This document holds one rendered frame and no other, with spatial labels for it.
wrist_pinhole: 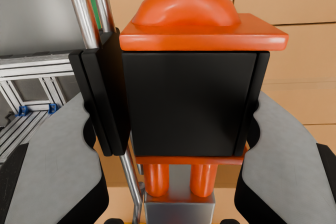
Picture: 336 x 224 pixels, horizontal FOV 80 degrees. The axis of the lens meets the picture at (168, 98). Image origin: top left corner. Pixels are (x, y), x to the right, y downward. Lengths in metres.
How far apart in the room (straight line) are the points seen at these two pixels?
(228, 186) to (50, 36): 1.25
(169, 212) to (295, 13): 0.66
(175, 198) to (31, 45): 1.39
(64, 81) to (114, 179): 0.87
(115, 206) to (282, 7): 0.68
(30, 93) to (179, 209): 1.27
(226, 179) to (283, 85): 0.48
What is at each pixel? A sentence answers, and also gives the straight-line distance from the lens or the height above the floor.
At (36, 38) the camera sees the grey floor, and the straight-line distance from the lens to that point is 1.46.
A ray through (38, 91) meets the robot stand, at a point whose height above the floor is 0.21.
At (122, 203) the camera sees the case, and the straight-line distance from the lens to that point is 0.49.
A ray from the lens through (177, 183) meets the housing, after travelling 0.20.
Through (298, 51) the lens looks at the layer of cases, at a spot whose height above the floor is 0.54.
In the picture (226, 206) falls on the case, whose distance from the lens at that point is 0.50.
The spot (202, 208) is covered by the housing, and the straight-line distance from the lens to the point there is 0.20.
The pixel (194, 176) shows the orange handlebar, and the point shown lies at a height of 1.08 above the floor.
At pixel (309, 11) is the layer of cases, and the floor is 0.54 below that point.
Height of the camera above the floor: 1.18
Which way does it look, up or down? 57 degrees down
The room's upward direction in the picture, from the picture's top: 179 degrees counter-clockwise
